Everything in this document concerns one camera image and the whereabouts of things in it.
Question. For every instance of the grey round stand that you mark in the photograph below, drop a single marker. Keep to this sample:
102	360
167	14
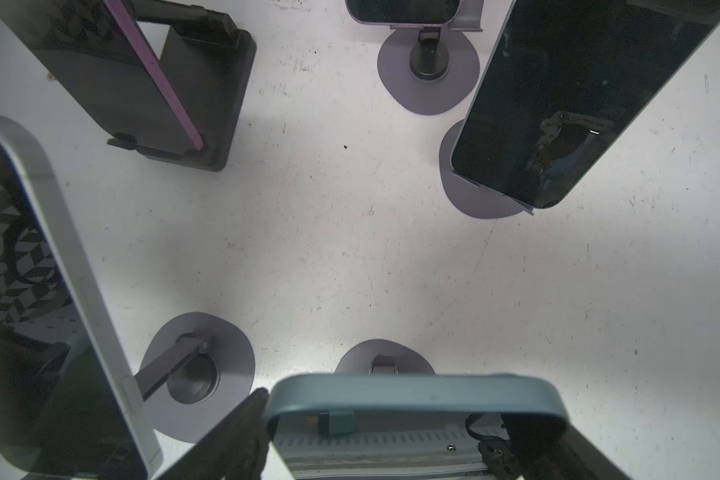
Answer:
429	69
469	198
379	356
196	370

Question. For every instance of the phone on middle grey stand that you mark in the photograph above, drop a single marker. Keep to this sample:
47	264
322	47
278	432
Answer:
564	80

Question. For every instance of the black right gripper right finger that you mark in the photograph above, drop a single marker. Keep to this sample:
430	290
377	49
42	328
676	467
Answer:
548	447

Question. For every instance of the teal phone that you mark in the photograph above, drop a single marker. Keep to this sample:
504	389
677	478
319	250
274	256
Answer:
412	426

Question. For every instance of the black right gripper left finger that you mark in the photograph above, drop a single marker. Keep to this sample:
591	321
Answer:
236	448

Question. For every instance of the phone on rear grey stand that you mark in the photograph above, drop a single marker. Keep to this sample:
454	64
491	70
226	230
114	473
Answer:
415	12

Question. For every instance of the purple edged phone black stand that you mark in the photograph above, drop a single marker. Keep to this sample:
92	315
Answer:
98	53

